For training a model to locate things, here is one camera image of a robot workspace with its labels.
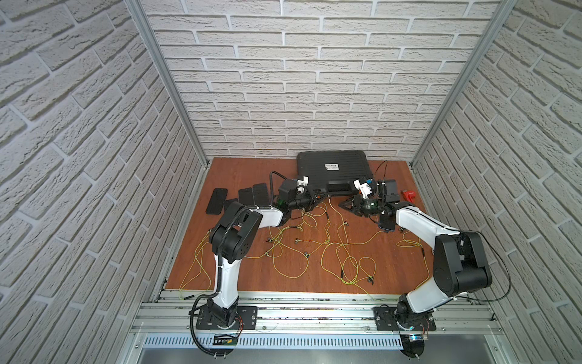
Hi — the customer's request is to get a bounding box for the yellow-green earphone cables tangle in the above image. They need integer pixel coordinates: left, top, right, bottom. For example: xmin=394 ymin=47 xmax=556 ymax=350
xmin=179 ymin=199 xmax=433 ymax=297

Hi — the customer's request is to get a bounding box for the black smartphone blue edge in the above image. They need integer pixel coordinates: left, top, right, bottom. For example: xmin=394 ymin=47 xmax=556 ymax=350
xmin=378 ymin=210 xmax=396 ymax=231

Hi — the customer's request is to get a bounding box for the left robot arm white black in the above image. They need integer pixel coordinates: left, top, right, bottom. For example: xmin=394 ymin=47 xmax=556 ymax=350
xmin=205 ymin=177 xmax=325 ymax=328

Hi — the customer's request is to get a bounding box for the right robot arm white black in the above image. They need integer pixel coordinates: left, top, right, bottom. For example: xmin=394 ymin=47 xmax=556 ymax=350
xmin=348 ymin=179 xmax=493 ymax=331

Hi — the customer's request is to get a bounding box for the red pipe wrench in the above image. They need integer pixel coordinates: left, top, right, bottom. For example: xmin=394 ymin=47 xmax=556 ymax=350
xmin=401 ymin=190 xmax=417 ymax=204

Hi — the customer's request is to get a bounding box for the black plastic tool case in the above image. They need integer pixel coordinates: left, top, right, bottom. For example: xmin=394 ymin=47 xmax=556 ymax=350
xmin=296 ymin=150 xmax=373 ymax=196

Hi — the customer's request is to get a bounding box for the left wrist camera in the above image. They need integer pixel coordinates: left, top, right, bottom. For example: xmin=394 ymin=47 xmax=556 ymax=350
xmin=296 ymin=176 xmax=309 ymax=194

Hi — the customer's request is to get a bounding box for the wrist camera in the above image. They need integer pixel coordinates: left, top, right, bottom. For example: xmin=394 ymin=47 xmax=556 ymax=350
xmin=296 ymin=176 xmax=309 ymax=194
xmin=353 ymin=179 xmax=376 ymax=199

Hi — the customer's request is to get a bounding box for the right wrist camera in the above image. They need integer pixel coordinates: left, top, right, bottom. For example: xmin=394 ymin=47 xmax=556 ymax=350
xmin=353 ymin=179 xmax=376 ymax=199

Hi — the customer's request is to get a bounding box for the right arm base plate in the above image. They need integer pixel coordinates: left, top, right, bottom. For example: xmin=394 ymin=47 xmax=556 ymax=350
xmin=372 ymin=305 xmax=437 ymax=332

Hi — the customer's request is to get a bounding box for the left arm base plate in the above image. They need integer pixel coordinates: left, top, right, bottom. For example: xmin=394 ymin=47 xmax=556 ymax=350
xmin=196 ymin=305 xmax=258 ymax=330

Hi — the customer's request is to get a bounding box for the aluminium rail frame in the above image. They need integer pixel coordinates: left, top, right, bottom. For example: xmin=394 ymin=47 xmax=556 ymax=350
xmin=130 ymin=291 xmax=503 ymax=336

